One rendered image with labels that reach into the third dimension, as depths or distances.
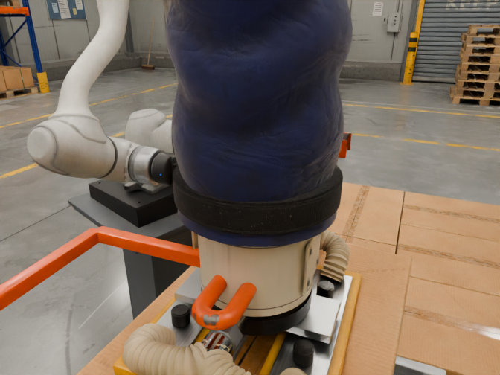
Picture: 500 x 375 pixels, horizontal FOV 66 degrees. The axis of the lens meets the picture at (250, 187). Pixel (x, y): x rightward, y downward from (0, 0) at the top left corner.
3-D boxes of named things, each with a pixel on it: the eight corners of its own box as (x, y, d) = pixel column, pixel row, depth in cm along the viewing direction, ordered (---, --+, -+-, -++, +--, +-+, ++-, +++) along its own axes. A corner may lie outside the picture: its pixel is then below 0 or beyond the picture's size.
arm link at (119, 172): (149, 187, 99) (114, 183, 87) (101, 178, 104) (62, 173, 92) (156, 146, 99) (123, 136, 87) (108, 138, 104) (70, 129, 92)
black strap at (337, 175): (319, 254, 40) (322, 219, 39) (135, 215, 48) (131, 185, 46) (352, 178, 59) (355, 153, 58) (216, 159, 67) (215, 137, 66)
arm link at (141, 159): (153, 174, 100) (173, 178, 98) (131, 188, 92) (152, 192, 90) (149, 140, 96) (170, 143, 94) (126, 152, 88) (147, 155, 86)
